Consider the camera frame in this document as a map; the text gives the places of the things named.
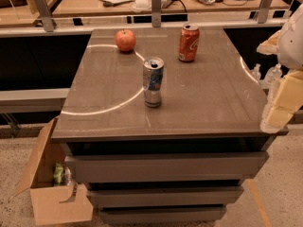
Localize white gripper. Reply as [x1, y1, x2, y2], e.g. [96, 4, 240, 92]
[257, 4, 303, 129]

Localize red apple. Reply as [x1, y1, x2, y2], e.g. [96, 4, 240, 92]
[115, 29, 136, 52]

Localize clear plastic bottle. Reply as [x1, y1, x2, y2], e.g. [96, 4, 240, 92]
[263, 63, 282, 86]
[251, 63, 261, 81]

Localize orange soda can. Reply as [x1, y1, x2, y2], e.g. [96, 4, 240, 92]
[178, 23, 200, 61]

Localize silver blue energy drink can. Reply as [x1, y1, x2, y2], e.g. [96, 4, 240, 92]
[143, 57, 164, 108]

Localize top grey drawer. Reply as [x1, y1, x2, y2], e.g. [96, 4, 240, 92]
[65, 151, 268, 183]

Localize grey drawer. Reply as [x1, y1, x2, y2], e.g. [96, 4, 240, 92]
[65, 151, 268, 183]
[88, 186, 243, 208]
[100, 205, 226, 224]

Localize white face mask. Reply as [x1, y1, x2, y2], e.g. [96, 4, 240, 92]
[130, 0, 151, 12]

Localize middle grey drawer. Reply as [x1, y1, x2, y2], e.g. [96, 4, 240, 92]
[88, 186, 243, 208]

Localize bottom grey drawer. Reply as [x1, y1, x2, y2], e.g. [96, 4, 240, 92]
[100, 205, 226, 224]

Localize green snack bag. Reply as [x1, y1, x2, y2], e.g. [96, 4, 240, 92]
[53, 162, 64, 186]

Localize cardboard box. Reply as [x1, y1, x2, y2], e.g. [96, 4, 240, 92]
[15, 118, 93, 226]

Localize right metal bracket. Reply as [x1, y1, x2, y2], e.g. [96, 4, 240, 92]
[256, 0, 273, 24]

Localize metal bracket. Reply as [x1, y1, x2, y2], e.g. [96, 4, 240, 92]
[151, 0, 161, 27]
[256, 0, 273, 24]
[34, 0, 55, 32]

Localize middle metal bracket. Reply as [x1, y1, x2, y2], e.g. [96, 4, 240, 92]
[151, 0, 161, 27]

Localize left metal bracket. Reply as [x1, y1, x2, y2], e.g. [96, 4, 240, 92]
[34, 0, 55, 32]

